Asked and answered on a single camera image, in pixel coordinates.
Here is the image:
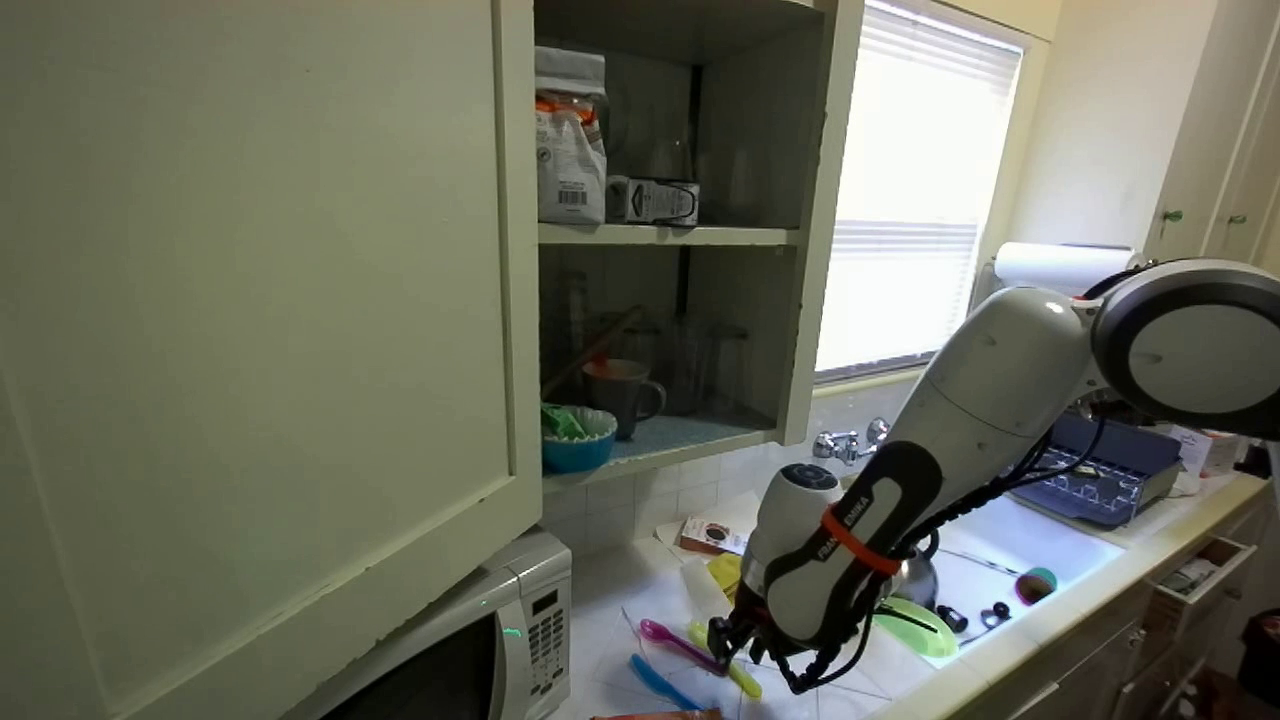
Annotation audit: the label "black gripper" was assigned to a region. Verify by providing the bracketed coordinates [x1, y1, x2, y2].
[705, 601, 813, 687]

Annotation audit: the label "green plastic spoon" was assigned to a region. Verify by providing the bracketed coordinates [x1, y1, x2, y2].
[684, 616, 768, 708]

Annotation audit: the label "pink plastic spoon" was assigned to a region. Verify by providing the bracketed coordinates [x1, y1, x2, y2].
[634, 616, 730, 676]

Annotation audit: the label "blue plastic spoon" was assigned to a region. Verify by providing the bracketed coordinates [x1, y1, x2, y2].
[622, 651, 705, 715]

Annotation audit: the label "white kitchen sink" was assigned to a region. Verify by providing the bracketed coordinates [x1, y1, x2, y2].
[916, 492, 1131, 642]

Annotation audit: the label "cream base cabinet drawers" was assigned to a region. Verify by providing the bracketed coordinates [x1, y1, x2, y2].
[930, 492, 1280, 720]

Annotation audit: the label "cream cabinet door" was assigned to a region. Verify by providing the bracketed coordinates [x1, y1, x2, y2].
[0, 0, 546, 720]

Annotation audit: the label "white tall cabinet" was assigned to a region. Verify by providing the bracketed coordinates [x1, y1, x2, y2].
[1144, 0, 1280, 273]

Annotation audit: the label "yellow rubber glove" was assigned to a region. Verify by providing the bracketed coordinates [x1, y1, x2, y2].
[705, 550, 753, 605]

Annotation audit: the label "small red white packet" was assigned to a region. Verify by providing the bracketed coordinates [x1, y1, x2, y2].
[677, 513, 753, 561]

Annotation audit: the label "green plastic plate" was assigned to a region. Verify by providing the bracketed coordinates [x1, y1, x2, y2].
[873, 597, 963, 664]

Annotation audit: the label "white microwave oven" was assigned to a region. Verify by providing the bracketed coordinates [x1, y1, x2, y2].
[284, 525, 577, 720]

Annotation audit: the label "chrome sink faucet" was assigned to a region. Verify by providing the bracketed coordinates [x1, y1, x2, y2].
[813, 417, 897, 472]

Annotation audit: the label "blue bowl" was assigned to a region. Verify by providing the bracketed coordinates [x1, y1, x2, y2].
[538, 404, 622, 474]

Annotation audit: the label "gray mug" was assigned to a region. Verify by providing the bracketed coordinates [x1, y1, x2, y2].
[584, 354, 672, 443]

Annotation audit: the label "green item in bowl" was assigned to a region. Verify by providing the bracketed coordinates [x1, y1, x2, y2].
[538, 404, 611, 443]

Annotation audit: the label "small colourful ball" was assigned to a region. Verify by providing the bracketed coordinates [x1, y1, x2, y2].
[1011, 564, 1062, 607]

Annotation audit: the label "blue dish rack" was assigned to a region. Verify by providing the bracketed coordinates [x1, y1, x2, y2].
[1011, 406, 1186, 533]

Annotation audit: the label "small silver box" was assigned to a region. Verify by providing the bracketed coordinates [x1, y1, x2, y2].
[604, 173, 705, 228]

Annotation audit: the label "white paper towel roll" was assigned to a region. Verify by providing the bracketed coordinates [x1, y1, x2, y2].
[992, 236, 1138, 299]

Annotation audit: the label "small white box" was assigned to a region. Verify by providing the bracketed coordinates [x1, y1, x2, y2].
[1173, 420, 1251, 482]

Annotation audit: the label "white window blind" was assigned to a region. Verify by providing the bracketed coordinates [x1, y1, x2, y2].
[813, 0, 1026, 384]

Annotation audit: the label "white orange food bag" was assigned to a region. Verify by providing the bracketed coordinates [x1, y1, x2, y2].
[533, 44, 611, 228]

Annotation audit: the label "steel kettle black handle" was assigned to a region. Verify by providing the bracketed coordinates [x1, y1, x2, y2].
[893, 550, 935, 613]

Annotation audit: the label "cream kitchen wall cabinet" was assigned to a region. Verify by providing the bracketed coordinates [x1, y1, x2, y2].
[493, 0, 873, 525]

